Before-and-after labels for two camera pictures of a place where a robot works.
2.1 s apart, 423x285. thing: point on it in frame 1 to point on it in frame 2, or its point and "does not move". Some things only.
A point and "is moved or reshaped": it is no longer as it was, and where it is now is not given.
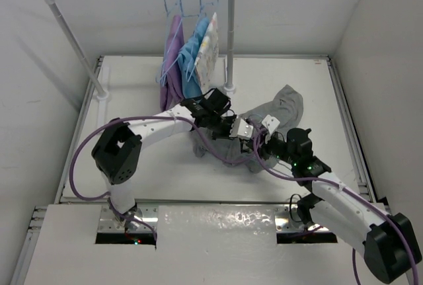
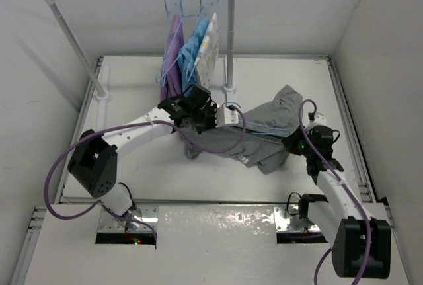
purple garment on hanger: (170, 90) does not move
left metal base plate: (110, 221) does not move
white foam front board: (195, 245) does not move
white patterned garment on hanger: (206, 64) does not move
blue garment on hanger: (188, 59) does not move
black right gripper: (264, 150) to (291, 141)
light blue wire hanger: (254, 116) is moved or reshaped
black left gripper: (225, 134) to (212, 108)
